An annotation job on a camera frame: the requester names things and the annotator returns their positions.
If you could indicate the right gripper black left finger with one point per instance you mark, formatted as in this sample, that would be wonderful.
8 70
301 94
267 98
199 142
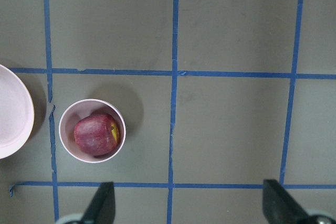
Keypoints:
102 207

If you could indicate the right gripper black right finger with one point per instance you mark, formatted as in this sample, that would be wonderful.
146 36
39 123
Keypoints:
279 206

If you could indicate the red apple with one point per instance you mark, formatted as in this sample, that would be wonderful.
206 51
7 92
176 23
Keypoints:
97 134

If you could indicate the small pink bowl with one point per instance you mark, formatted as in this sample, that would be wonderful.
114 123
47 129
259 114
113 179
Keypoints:
80 110

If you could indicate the pink plate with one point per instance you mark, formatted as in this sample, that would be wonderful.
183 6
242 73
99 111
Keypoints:
17 113

